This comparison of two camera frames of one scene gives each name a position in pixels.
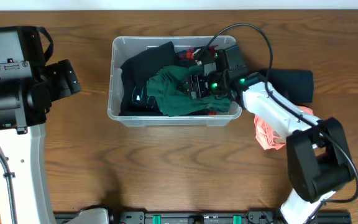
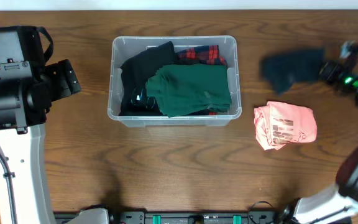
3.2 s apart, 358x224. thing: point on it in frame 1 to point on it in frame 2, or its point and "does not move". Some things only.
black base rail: (204, 217) does not move
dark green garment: (163, 89) does not move
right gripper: (194, 91) to (330, 72)
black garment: (135, 100) does not move
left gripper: (66, 78) does not move
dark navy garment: (296, 85) to (284, 69)
